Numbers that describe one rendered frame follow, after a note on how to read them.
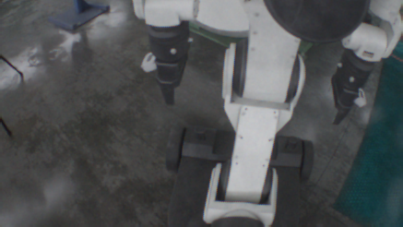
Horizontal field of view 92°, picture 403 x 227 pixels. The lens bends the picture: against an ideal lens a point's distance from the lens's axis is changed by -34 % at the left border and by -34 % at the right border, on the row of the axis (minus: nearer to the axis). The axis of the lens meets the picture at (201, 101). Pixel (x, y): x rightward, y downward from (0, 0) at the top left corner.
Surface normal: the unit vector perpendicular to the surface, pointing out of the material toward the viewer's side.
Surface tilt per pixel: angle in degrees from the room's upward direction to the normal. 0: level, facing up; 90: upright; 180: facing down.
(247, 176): 46
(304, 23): 90
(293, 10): 90
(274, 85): 86
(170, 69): 101
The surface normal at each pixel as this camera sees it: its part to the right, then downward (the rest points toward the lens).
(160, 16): -0.17, 0.80
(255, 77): -0.17, 0.61
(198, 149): -0.11, -0.04
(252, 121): -0.14, 0.22
